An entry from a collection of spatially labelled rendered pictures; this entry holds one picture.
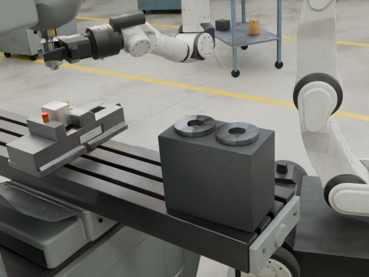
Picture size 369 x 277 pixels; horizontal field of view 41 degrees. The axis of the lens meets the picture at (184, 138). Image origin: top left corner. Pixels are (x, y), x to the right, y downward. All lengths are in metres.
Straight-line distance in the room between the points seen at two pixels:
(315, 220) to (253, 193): 0.75
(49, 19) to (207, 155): 0.52
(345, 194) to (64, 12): 0.98
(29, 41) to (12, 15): 4.74
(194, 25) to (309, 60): 0.38
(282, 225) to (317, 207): 0.68
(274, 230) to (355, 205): 0.59
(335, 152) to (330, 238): 0.27
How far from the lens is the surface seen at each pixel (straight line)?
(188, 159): 1.03
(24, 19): 1.15
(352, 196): 1.62
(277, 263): 1.56
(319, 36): 1.46
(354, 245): 1.64
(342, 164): 1.62
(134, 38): 1.37
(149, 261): 1.67
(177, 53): 1.52
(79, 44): 1.33
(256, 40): 4.70
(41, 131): 1.42
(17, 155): 1.41
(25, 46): 5.93
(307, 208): 1.78
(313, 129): 1.51
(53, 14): 1.25
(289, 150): 3.36
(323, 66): 1.49
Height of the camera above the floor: 1.58
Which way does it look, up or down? 26 degrees down
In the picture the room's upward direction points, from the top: 5 degrees counter-clockwise
